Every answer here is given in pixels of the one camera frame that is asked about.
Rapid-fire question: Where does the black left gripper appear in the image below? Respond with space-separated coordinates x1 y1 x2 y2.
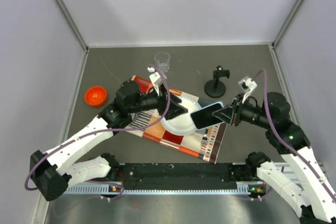
128 83 187 120

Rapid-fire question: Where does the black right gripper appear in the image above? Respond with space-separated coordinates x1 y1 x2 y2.
213 92 274 129

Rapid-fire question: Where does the black phone stand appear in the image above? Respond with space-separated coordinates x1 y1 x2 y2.
204 66 230 98

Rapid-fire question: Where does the phone with light blue case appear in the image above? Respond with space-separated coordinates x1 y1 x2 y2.
190 101 224 130

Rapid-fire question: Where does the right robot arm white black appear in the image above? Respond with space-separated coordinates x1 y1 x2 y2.
212 92 335 223

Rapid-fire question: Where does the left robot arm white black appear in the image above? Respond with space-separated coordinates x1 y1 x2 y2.
25 81 188 201

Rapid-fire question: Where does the white paper plate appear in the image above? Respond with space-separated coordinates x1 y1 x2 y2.
161 96 201 136

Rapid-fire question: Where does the colourful patterned placemat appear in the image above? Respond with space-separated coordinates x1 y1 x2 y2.
127 75 226 164

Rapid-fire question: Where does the clear plastic cup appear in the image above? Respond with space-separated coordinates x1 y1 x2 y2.
154 52 171 73

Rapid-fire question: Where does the orange plastic bowl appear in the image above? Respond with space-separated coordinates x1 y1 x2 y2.
84 86 108 107

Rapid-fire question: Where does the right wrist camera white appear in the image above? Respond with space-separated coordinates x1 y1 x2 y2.
238 76 258 103

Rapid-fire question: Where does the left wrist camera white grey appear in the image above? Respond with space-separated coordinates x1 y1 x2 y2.
148 66 167 97

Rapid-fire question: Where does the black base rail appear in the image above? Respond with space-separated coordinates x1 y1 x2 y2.
119 163 254 190

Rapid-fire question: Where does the grey slotted cable duct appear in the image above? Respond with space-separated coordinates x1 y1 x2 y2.
64 184 267 195

